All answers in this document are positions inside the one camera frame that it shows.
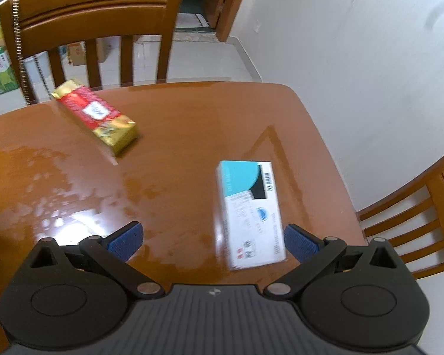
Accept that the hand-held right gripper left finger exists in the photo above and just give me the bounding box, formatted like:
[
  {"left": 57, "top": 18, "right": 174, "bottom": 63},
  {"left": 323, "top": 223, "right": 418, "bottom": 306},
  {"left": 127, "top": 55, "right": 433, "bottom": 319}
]
[{"left": 29, "top": 221, "right": 166, "bottom": 298}]

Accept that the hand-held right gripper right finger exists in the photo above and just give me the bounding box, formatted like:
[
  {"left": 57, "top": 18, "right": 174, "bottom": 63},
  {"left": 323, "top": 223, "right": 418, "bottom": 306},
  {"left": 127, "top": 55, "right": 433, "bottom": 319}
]
[{"left": 263, "top": 223, "right": 408, "bottom": 299}]

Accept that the white teal medicine box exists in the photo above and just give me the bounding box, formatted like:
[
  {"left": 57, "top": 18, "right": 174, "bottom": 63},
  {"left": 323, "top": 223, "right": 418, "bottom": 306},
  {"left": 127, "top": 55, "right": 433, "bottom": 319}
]
[{"left": 215, "top": 160, "right": 287, "bottom": 271}]

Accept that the gold red box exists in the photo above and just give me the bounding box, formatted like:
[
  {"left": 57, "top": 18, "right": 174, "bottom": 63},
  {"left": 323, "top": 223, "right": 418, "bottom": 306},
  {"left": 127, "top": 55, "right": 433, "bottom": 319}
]
[{"left": 51, "top": 78, "right": 138, "bottom": 156}]

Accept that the wooden desktop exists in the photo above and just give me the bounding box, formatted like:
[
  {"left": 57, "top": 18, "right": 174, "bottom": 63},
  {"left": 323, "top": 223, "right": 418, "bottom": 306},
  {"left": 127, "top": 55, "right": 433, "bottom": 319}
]
[{"left": 0, "top": 81, "right": 369, "bottom": 355}]

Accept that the wooden chair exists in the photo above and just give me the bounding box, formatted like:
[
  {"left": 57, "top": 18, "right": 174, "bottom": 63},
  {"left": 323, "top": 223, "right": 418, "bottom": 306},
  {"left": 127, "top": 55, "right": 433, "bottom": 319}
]
[
  {"left": 0, "top": 0, "right": 189, "bottom": 106},
  {"left": 357, "top": 148, "right": 444, "bottom": 280}
]

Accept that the small cardboard box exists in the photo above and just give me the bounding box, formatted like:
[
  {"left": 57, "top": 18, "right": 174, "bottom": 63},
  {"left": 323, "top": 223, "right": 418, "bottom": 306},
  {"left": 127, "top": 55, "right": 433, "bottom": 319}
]
[{"left": 61, "top": 41, "right": 87, "bottom": 66}]

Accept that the green carton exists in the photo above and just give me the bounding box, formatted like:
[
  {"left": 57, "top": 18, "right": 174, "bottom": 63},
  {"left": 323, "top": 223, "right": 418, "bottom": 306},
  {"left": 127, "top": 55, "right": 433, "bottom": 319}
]
[{"left": 0, "top": 46, "right": 19, "bottom": 95}]

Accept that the wooden door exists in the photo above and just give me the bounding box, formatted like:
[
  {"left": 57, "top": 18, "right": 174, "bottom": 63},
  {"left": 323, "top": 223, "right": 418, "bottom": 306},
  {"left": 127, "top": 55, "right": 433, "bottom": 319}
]
[{"left": 203, "top": 0, "right": 254, "bottom": 43}]

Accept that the metal spiral cord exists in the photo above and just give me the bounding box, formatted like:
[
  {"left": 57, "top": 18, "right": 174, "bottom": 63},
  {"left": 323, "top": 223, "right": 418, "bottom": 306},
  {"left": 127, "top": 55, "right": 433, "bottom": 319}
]
[{"left": 11, "top": 0, "right": 47, "bottom": 106}]

